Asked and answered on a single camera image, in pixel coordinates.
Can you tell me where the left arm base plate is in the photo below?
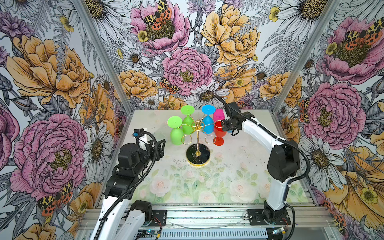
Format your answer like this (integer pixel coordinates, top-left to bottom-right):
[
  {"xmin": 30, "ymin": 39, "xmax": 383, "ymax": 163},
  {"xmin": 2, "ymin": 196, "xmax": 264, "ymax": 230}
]
[{"xmin": 143, "ymin": 210, "xmax": 168, "ymax": 227}]

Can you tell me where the green wine glass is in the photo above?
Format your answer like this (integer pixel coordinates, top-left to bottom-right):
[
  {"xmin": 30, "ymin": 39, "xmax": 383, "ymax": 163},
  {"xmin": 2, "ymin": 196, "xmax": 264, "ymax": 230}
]
[
  {"xmin": 181, "ymin": 105, "xmax": 195, "ymax": 135},
  {"xmin": 167, "ymin": 116, "xmax": 184, "ymax": 146}
]

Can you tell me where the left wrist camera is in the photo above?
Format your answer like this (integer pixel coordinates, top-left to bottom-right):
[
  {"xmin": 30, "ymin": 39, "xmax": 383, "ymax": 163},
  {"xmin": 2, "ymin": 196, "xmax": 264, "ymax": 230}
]
[{"xmin": 133, "ymin": 128, "xmax": 148, "ymax": 149}]

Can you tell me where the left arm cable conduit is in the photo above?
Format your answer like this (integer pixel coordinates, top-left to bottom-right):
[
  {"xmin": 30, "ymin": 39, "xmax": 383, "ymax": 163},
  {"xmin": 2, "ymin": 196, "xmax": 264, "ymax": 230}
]
[{"xmin": 92, "ymin": 131, "xmax": 159, "ymax": 240}]

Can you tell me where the red wine glass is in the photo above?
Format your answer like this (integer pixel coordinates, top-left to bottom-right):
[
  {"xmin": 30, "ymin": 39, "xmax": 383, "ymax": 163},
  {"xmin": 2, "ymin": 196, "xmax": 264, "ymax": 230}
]
[{"xmin": 214, "ymin": 120, "xmax": 227, "ymax": 146}]

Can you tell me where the right aluminium corner post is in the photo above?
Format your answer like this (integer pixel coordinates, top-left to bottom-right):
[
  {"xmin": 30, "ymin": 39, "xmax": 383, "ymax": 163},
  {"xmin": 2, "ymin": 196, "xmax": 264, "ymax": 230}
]
[{"xmin": 272, "ymin": 1, "xmax": 341, "ymax": 114}]

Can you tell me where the blue wine glass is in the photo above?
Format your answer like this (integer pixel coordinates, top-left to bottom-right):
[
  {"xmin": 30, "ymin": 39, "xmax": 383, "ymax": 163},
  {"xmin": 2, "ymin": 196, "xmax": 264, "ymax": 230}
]
[{"xmin": 202, "ymin": 105, "xmax": 216, "ymax": 135}]

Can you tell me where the aluminium front rail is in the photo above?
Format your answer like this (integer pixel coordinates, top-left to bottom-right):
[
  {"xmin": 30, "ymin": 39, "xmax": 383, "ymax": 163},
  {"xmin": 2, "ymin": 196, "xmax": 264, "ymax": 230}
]
[{"xmin": 74, "ymin": 201, "xmax": 343, "ymax": 240}]

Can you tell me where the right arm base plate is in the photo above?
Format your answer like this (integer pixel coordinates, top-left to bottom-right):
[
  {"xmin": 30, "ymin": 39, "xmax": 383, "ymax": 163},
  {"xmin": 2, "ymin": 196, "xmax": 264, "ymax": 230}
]
[{"xmin": 247, "ymin": 208, "xmax": 291, "ymax": 226}]

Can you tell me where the left aluminium corner post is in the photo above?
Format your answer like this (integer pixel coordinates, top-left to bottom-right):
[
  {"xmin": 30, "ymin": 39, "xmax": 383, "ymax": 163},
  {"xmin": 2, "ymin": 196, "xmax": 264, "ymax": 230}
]
[{"xmin": 74, "ymin": 1, "xmax": 134, "ymax": 117}]

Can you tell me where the aluminium corner post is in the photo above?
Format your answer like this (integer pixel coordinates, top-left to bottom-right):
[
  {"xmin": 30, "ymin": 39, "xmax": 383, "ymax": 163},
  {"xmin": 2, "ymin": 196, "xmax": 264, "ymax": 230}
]
[
  {"xmin": 74, "ymin": 1, "xmax": 134, "ymax": 117},
  {"xmin": 272, "ymin": 1, "xmax": 341, "ymax": 114}
]

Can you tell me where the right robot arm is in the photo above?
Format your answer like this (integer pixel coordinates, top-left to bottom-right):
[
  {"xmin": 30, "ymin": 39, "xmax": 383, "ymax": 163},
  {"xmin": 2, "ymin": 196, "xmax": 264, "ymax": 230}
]
[{"xmin": 223, "ymin": 102, "xmax": 300, "ymax": 225}]

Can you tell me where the gold wine glass rack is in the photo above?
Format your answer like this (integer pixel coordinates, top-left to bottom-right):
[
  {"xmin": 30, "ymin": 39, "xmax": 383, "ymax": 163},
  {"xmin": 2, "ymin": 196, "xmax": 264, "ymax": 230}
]
[{"xmin": 182, "ymin": 115, "xmax": 216, "ymax": 168}]

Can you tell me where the pink wine glass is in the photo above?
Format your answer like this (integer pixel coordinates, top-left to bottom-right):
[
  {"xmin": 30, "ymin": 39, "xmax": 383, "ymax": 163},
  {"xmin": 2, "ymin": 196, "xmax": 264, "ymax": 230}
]
[{"xmin": 213, "ymin": 109, "xmax": 226, "ymax": 122}]

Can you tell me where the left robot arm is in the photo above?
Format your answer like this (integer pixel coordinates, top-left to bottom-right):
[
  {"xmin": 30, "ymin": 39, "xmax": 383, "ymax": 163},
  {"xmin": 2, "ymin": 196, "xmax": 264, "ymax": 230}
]
[{"xmin": 90, "ymin": 139, "xmax": 166, "ymax": 240}]

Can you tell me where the small green circuit board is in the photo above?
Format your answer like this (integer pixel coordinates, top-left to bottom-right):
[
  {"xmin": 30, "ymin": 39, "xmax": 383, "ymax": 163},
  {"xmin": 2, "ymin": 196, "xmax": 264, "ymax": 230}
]
[{"xmin": 136, "ymin": 229, "xmax": 160, "ymax": 240}]

